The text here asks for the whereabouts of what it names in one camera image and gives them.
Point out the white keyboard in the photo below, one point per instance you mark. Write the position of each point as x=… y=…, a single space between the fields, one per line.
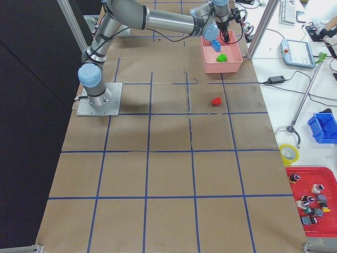
x=287 y=12

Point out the red plastic tray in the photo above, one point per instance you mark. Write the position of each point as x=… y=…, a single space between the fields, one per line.
x=314 y=191

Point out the red toy block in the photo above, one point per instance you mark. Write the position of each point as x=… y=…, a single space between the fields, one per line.
x=216 y=101

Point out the blue toy block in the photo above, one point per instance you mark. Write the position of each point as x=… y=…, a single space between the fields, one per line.
x=216 y=45

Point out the yellow tape roll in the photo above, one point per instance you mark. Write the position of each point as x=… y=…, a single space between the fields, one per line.
x=289 y=154

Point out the green toy block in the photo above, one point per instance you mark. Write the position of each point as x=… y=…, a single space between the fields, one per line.
x=221 y=58

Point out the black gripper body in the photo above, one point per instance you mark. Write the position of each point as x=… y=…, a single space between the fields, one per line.
x=224 y=27

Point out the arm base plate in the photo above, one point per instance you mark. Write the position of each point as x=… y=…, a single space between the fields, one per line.
x=108 y=104

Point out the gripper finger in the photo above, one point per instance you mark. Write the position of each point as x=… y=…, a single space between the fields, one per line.
x=227 y=37
x=224 y=36

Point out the aluminium frame post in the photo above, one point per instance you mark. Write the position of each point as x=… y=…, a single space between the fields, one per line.
x=265 y=19

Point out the pink plastic box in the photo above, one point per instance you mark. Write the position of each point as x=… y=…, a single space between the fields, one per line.
x=209 y=56

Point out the robot teach pendant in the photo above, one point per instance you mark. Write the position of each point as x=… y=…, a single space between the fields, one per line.
x=297 y=53

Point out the green handled reacher grabber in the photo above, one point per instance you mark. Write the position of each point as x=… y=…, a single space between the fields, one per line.
x=290 y=128

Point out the black power adapter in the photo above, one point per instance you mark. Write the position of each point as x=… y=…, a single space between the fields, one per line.
x=276 y=80

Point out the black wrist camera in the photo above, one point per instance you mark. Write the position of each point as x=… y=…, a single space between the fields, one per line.
x=235 y=15

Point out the blue plastic bin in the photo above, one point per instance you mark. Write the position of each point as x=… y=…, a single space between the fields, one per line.
x=323 y=127

